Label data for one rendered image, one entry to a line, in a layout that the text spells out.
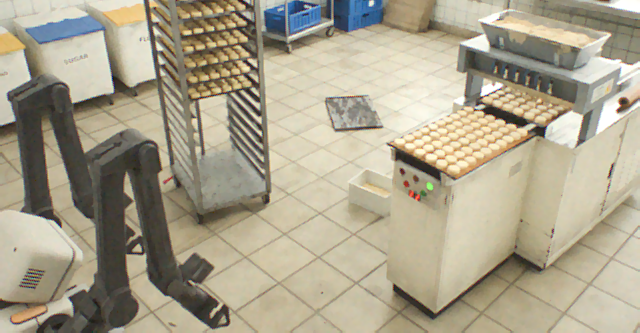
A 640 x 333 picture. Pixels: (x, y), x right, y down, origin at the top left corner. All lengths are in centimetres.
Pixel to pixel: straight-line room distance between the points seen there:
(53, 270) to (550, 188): 236
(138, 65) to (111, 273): 417
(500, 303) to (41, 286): 235
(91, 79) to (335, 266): 289
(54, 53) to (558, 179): 385
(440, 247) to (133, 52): 353
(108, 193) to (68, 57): 391
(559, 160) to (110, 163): 228
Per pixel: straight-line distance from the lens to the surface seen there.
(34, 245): 144
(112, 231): 131
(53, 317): 149
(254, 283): 323
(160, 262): 142
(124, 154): 122
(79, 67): 519
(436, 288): 287
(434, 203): 255
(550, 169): 305
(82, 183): 175
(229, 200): 360
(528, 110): 309
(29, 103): 159
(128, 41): 532
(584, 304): 336
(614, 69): 302
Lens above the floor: 220
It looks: 29 degrees down
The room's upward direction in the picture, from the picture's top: straight up
